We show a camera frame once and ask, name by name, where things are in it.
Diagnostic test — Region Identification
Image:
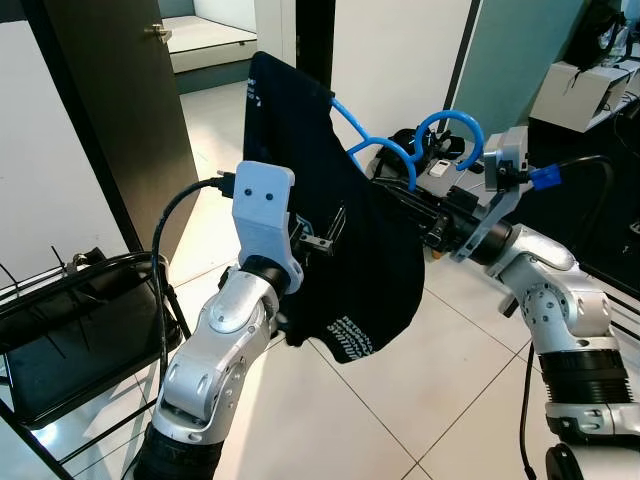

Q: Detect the black garment with print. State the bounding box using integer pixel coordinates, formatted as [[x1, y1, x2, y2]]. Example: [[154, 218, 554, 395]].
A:
[[243, 52, 427, 364]]

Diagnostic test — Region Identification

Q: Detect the bed with white sheet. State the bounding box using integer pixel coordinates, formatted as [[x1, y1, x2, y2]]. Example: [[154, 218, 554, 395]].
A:
[[163, 15, 259, 93]]

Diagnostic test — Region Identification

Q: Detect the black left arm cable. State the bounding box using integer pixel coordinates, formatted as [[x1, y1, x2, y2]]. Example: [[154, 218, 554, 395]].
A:
[[150, 175, 237, 401]]

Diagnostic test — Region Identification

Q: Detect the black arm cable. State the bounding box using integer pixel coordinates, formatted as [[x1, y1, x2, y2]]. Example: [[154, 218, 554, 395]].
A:
[[518, 155, 617, 480], [150, 175, 237, 401]]

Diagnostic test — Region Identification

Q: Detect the dark brown wooden door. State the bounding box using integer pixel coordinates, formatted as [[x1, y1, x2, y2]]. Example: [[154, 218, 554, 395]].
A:
[[25, 0, 201, 263]]

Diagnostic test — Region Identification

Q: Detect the white shelf unit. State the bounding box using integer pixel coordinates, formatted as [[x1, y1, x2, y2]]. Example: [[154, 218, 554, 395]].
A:
[[530, 60, 640, 133]]

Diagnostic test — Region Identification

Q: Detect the blue plastic clothes hanger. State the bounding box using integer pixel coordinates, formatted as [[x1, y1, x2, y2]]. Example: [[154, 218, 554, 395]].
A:
[[328, 95, 486, 191]]

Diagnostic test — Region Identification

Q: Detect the black bag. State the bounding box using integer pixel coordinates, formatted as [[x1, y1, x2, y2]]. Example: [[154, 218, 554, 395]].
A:
[[575, 0, 631, 73]]

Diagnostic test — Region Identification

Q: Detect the black padded chair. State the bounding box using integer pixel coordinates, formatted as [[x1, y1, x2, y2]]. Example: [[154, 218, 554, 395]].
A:
[[0, 250, 193, 480]]

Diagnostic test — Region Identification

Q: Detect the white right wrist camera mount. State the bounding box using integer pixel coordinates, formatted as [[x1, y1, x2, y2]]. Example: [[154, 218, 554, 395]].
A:
[[450, 127, 531, 263]]

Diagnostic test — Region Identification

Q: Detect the black door frame post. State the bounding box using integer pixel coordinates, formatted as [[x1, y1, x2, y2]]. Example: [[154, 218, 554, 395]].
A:
[[295, 0, 337, 96]]

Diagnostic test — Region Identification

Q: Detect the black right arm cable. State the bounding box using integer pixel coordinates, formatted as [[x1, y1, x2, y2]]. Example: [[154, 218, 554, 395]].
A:
[[518, 155, 617, 480]]

